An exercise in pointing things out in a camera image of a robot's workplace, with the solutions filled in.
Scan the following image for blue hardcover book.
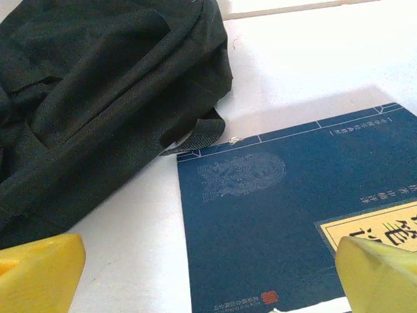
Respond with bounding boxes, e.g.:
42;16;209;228
177;102;417;313

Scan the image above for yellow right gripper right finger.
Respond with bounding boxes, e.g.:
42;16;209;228
335;235;417;313

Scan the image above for black fabric backpack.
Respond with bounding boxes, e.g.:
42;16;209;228
0;0;234;250

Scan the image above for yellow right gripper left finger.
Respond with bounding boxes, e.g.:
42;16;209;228
0;233;87;313

